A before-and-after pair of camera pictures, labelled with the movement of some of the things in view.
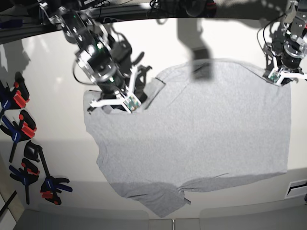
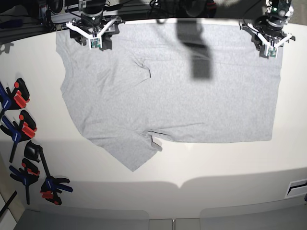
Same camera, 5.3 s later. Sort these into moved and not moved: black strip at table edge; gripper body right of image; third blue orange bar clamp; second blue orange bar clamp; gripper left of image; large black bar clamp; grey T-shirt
Moved: gripper body right of image; gripper left of image; grey T-shirt
Not moved: second blue orange bar clamp; black strip at table edge; third blue orange bar clamp; large black bar clamp
